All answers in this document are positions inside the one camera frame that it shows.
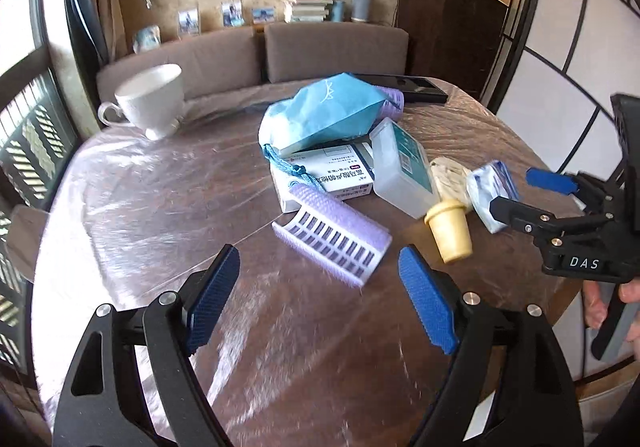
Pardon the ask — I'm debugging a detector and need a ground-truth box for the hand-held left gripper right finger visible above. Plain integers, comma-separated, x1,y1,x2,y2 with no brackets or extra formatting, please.
398,245,586,447

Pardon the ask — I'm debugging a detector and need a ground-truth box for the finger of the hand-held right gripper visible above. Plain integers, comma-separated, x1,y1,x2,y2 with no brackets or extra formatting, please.
489,196,616,253
526,167,613,215

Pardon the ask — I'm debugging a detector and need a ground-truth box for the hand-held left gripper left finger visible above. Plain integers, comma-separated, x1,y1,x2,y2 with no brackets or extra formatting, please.
50,243,242,447

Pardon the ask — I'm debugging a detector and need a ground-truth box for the white blue tissue packet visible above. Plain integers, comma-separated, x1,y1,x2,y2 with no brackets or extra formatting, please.
466,161,522,234

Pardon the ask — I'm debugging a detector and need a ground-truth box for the purple hair roller white clip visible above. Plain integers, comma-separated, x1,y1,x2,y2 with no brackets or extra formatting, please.
272,183,392,288

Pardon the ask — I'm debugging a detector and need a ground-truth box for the person's right hand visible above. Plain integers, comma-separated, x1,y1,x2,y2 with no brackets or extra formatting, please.
581,277,640,358

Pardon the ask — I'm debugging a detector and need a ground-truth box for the white panelled sliding door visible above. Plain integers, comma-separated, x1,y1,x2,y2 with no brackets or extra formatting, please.
480,0,640,378

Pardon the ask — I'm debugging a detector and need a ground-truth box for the black flat box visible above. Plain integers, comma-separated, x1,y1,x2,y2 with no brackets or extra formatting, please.
350,73,448,104

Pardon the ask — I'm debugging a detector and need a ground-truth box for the white medicine box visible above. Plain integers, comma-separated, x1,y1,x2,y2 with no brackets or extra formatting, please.
270,141,376,214

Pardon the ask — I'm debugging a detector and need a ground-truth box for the dark wooden cabinet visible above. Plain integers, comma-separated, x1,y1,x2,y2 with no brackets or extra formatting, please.
395,0,511,88

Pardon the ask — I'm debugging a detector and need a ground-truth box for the white teacup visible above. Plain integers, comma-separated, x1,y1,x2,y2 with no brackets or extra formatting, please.
97,64,185,142

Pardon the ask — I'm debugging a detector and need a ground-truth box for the brown sofa back cushion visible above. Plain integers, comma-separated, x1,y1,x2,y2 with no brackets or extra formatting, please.
96,29,266,102
264,23,410,84

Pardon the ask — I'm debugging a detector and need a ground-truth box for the dark patterned window railing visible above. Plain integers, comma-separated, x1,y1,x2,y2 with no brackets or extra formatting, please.
0,47,81,378

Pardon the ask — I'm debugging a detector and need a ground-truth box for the stack of books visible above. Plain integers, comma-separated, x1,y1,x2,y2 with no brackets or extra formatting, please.
281,0,335,24

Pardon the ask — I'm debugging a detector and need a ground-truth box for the blue drawstring pouch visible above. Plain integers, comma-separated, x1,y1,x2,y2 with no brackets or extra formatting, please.
258,73,392,190

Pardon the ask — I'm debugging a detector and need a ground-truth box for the rounded photo frame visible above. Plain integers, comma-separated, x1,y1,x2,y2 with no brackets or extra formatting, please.
134,25,162,52

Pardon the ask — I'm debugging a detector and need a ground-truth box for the acrylic portrait photo frame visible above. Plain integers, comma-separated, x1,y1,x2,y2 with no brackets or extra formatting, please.
177,9,201,36
221,1,244,28

